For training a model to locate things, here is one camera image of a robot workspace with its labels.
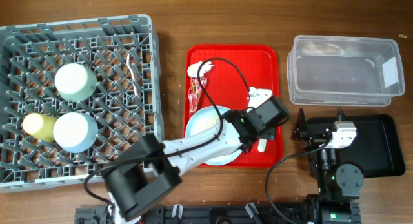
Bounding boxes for light blue plate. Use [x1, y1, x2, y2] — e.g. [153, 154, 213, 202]
[185, 106, 241, 166]

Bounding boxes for yellow plastic cup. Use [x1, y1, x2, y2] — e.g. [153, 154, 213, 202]
[22, 113, 57, 142]

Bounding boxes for white plastic fork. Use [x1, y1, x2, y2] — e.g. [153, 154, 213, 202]
[126, 53, 139, 98]

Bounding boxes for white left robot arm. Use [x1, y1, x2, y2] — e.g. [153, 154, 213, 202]
[101, 96, 289, 221]

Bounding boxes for white plastic spoon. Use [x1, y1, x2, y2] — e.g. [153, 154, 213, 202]
[257, 139, 267, 153]

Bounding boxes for light green bowl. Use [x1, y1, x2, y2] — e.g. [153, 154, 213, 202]
[54, 63, 97, 102]

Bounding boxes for grey dishwasher rack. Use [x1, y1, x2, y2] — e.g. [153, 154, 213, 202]
[1, 14, 165, 193]

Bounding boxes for black plastic tray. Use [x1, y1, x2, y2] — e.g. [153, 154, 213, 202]
[306, 114, 406, 178]

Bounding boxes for light blue bowl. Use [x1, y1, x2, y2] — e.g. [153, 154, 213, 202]
[53, 112, 99, 153]

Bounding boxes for red snack wrapper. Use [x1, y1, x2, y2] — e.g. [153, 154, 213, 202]
[188, 77, 208, 116]

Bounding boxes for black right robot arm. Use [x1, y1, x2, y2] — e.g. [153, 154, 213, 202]
[291, 108, 364, 224]

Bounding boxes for food scraps on plate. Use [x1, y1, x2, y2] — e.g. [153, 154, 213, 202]
[205, 116, 220, 128]

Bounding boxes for clear plastic bin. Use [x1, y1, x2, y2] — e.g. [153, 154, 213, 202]
[287, 35, 405, 107]

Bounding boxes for white tissue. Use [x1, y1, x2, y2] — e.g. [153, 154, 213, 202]
[187, 61, 214, 78]

